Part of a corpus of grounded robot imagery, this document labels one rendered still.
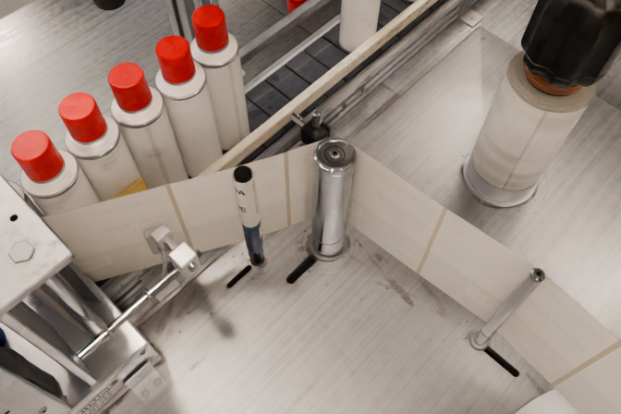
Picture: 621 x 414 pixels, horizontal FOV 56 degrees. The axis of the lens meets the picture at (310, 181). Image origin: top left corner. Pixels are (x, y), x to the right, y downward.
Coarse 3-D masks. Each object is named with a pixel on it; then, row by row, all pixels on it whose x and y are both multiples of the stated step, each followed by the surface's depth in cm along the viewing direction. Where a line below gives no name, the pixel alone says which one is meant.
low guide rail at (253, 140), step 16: (432, 0) 85; (400, 16) 82; (416, 16) 84; (384, 32) 81; (368, 48) 79; (352, 64) 78; (320, 80) 76; (336, 80) 78; (304, 96) 75; (320, 96) 77; (288, 112) 73; (256, 128) 72; (272, 128) 73; (240, 144) 71; (256, 144) 72; (224, 160) 70; (240, 160) 72
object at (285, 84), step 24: (384, 0) 89; (336, 24) 86; (384, 24) 86; (408, 24) 86; (312, 48) 84; (336, 48) 84; (384, 48) 84; (288, 72) 81; (312, 72) 81; (264, 96) 79; (288, 96) 79; (264, 120) 77; (264, 144) 75
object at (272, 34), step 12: (312, 0) 77; (324, 0) 78; (300, 12) 76; (312, 12) 78; (276, 24) 75; (288, 24) 75; (264, 36) 74; (276, 36) 75; (252, 48) 73; (264, 48) 74; (240, 60) 72
